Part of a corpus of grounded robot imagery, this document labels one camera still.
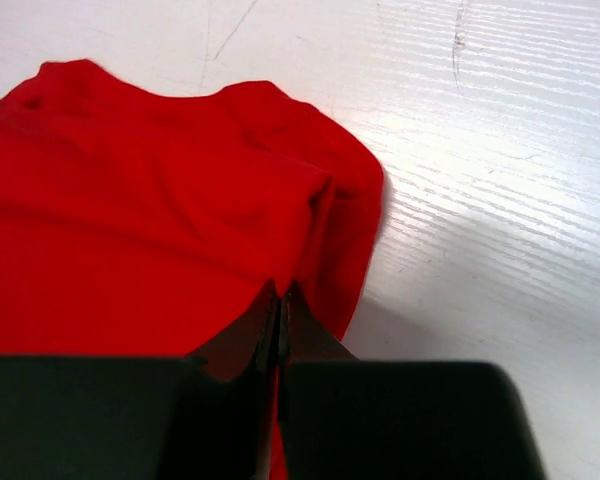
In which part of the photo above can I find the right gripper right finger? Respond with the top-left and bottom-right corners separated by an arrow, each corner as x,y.
278,287 -> 545,479

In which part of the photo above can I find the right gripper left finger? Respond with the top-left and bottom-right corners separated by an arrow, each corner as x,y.
0,284 -> 279,479

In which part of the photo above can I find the red t-shirt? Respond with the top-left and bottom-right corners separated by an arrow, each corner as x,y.
0,58 -> 386,480

